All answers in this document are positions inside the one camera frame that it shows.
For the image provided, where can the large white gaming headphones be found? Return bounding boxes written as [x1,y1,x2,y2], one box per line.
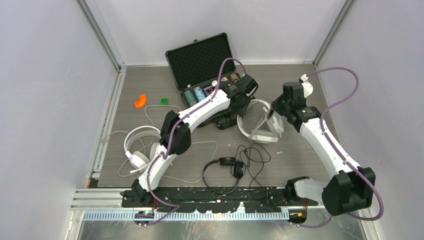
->
[236,99,284,144]

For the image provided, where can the black on-ear headphones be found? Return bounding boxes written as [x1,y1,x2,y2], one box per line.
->
[202,143,273,196]

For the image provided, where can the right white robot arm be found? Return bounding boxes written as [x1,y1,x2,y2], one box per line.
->
[271,82,376,216]

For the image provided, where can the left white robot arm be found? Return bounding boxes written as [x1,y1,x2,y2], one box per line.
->
[131,74,258,207]

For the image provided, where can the small white headphones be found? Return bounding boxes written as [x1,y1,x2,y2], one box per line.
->
[99,104,220,184]

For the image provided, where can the black poker chip case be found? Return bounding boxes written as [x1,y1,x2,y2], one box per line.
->
[165,32,247,127]

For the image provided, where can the green toy brick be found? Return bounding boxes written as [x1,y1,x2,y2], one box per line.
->
[160,98,168,105]

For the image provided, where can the orange curved plastic piece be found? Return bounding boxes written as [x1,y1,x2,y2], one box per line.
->
[134,94,147,109]

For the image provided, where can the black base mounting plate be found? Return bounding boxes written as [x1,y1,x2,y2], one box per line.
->
[120,186,319,214]

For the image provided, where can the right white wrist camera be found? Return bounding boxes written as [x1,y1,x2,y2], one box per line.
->
[299,74,314,99]

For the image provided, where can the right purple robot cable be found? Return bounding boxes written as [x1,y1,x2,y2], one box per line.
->
[291,67,385,229]

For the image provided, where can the white aluminium rail strip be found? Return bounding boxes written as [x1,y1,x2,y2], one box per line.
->
[82,209,290,222]

